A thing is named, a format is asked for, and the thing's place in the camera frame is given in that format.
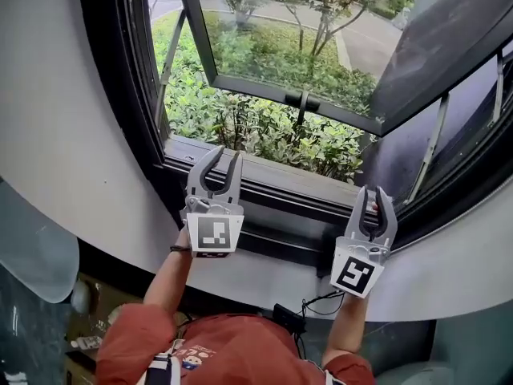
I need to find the white toilet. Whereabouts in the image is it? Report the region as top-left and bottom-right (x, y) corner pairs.
(376, 359), (446, 385)

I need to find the person's right forearm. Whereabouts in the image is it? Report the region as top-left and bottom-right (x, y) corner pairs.
(322, 293), (369, 367)

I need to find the person's red shirt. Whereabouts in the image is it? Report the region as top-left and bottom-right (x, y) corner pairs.
(95, 303), (376, 385)

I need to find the black window handle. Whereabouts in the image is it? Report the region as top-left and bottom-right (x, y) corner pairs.
(285, 90), (321, 124)

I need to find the open glass window sash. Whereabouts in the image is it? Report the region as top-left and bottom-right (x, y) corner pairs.
(174, 0), (513, 138)

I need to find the closed cardboard box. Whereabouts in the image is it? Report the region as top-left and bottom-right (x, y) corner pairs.
(66, 273), (189, 352)

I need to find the person's left forearm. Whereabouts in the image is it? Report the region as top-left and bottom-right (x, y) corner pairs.
(143, 226), (192, 316)

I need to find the black waist device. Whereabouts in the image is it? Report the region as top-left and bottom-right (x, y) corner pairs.
(273, 303), (308, 334)

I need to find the green shrub hedge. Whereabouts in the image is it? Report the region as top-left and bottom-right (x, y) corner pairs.
(151, 10), (378, 184)

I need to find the grey rounded pouch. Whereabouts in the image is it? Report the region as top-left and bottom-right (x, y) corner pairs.
(71, 281), (92, 314)

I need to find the metal window stay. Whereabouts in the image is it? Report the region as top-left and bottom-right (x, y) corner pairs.
(158, 10), (188, 136)
(405, 93), (450, 207)

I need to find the clear plastic bottle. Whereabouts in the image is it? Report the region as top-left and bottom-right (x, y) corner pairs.
(70, 336), (103, 351)

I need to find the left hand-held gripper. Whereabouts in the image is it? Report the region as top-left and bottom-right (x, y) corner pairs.
(180, 145), (244, 259)

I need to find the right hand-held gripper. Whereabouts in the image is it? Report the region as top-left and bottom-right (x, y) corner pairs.
(330, 185), (398, 298)

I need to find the white bathtub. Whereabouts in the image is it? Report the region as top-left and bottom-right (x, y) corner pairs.
(0, 182), (80, 304)

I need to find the black window frame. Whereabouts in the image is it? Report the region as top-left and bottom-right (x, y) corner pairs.
(78, 0), (513, 280)

